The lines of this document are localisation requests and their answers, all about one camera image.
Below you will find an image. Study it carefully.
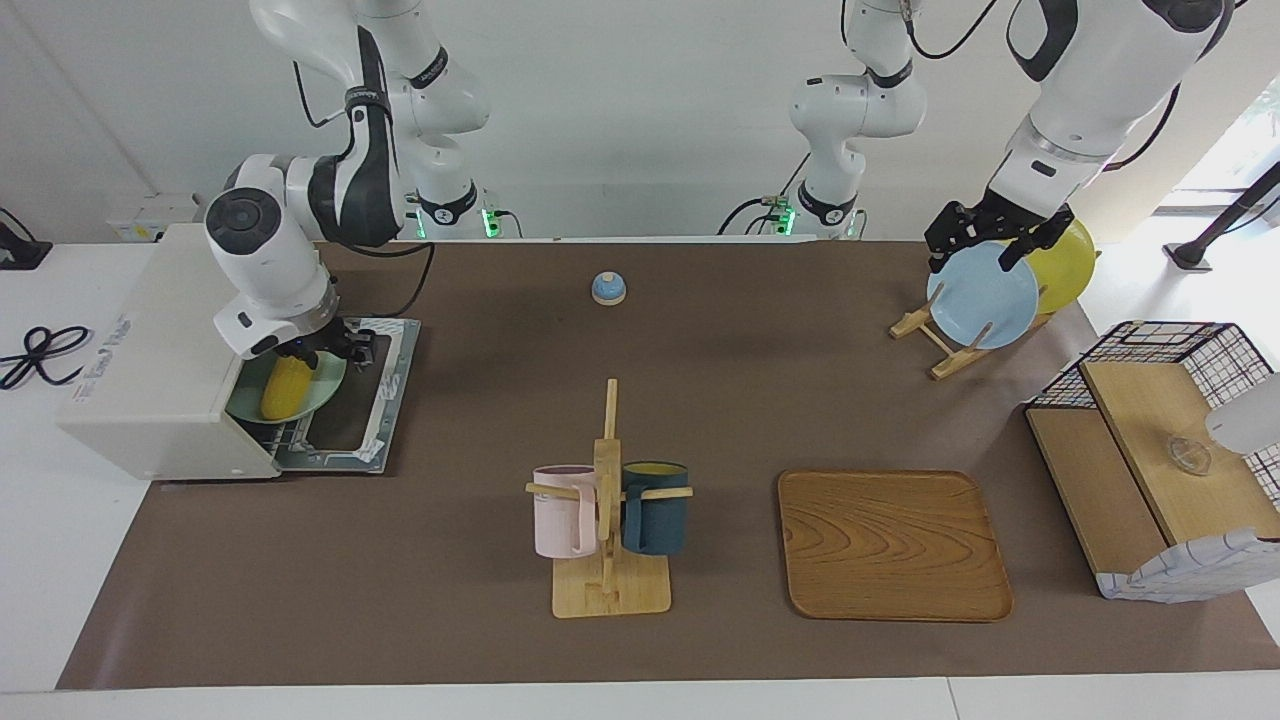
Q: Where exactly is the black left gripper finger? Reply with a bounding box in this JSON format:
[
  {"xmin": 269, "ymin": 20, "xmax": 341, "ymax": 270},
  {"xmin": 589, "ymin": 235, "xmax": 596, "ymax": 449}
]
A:
[
  {"xmin": 923, "ymin": 203, "xmax": 976, "ymax": 273},
  {"xmin": 998, "ymin": 205, "xmax": 1076, "ymax": 271}
]

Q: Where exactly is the yellow corn cob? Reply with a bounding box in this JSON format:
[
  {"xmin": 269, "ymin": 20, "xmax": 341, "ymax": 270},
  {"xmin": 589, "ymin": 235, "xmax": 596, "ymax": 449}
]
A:
[{"xmin": 260, "ymin": 355, "xmax": 323, "ymax": 421}]

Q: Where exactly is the oven door with glass window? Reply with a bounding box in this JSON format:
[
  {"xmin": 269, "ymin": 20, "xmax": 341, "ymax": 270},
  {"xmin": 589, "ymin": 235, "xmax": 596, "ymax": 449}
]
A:
[{"xmin": 275, "ymin": 317, "xmax": 421, "ymax": 476}]

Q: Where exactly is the pale green plate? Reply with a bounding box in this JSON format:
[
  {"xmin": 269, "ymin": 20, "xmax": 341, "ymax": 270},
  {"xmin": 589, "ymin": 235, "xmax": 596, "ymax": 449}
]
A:
[{"xmin": 225, "ymin": 350, "xmax": 348, "ymax": 425}]

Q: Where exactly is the white toaster oven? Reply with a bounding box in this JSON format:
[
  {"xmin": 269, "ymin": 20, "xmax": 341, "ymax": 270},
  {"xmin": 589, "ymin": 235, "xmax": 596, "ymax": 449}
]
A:
[{"xmin": 57, "ymin": 222, "xmax": 346, "ymax": 483}]

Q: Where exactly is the yellow plate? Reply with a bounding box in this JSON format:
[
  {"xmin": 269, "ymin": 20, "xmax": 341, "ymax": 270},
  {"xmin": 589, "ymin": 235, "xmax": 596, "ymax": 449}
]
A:
[{"xmin": 990, "ymin": 220, "xmax": 1098, "ymax": 316}]

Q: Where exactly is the light blue plate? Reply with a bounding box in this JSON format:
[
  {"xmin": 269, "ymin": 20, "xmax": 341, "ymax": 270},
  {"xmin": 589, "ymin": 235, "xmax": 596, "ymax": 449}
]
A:
[{"xmin": 926, "ymin": 243, "xmax": 1041, "ymax": 351}]

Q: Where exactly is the wooden plate rack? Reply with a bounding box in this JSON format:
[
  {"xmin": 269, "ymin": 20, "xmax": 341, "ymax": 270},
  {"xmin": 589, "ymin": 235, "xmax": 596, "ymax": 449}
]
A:
[{"xmin": 890, "ymin": 283, "xmax": 1051, "ymax": 381}]

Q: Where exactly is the black stand leg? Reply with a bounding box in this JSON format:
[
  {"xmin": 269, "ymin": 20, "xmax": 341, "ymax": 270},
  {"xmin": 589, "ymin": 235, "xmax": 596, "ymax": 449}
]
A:
[{"xmin": 1163, "ymin": 160, "xmax": 1280, "ymax": 273}]

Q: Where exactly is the wooden shelf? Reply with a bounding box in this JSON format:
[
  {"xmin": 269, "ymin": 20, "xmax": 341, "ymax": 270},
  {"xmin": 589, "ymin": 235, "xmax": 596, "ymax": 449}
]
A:
[{"xmin": 1025, "ymin": 358, "xmax": 1280, "ymax": 601}]

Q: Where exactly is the pink mug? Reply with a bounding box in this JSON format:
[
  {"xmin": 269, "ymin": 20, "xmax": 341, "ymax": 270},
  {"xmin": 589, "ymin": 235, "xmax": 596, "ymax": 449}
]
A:
[{"xmin": 531, "ymin": 465, "xmax": 599, "ymax": 559}]

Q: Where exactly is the small clear glass item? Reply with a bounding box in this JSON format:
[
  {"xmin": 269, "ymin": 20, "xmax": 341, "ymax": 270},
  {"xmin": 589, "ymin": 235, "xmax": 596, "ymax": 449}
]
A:
[{"xmin": 1165, "ymin": 435, "xmax": 1214, "ymax": 476}]

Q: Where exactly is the brown table mat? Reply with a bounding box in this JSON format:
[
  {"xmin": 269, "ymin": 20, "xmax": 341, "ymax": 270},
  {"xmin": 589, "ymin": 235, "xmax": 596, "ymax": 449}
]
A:
[{"xmin": 55, "ymin": 240, "xmax": 1280, "ymax": 691}]

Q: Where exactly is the black clamp base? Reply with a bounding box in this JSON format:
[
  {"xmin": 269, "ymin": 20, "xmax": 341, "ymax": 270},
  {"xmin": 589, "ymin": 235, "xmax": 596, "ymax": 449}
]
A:
[{"xmin": 0, "ymin": 207, "xmax": 53, "ymax": 271}]

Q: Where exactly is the wooden tray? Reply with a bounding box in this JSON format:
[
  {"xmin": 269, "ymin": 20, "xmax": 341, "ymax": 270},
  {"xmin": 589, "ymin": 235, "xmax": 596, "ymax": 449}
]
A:
[{"xmin": 777, "ymin": 469, "xmax": 1015, "ymax": 623}]

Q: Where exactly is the dark blue mug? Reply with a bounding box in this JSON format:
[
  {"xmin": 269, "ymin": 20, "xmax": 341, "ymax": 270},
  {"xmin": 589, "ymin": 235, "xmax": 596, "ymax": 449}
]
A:
[{"xmin": 620, "ymin": 461, "xmax": 690, "ymax": 557}]

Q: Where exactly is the wooden mug rack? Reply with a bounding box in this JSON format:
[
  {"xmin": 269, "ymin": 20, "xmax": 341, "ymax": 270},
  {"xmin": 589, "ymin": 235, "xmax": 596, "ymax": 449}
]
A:
[{"xmin": 526, "ymin": 378, "xmax": 694, "ymax": 619}]

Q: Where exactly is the white checkered cloth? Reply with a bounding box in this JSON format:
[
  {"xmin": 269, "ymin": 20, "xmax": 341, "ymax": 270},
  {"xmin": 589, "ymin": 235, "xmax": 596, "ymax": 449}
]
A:
[{"xmin": 1097, "ymin": 527, "xmax": 1280, "ymax": 604}]

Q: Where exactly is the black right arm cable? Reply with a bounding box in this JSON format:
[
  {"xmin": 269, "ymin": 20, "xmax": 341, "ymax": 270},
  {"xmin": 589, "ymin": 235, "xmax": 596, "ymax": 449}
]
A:
[{"xmin": 293, "ymin": 60, "xmax": 436, "ymax": 319}]

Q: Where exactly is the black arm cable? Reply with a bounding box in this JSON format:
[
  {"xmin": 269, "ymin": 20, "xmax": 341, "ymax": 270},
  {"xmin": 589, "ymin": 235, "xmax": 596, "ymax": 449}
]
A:
[
  {"xmin": 1110, "ymin": 90, "xmax": 1186, "ymax": 171},
  {"xmin": 293, "ymin": 60, "xmax": 436, "ymax": 319}
]

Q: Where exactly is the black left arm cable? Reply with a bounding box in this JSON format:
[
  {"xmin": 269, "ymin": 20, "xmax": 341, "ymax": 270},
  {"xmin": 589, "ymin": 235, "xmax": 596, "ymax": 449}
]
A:
[{"xmin": 1110, "ymin": 90, "xmax": 1186, "ymax": 171}]

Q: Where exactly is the black wire basket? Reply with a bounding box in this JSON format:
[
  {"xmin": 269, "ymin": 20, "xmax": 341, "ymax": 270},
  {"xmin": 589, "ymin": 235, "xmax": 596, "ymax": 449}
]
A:
[{"xmin": 1030, "ymin": 320, "xmax": 1280, "ymax": 501}]

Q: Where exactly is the black looped cable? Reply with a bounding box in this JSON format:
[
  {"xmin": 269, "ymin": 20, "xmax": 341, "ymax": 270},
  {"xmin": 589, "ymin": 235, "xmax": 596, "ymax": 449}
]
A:
[{"xmin": 0, "ymin": 325, "xmax": 96, "ymax": 391}]

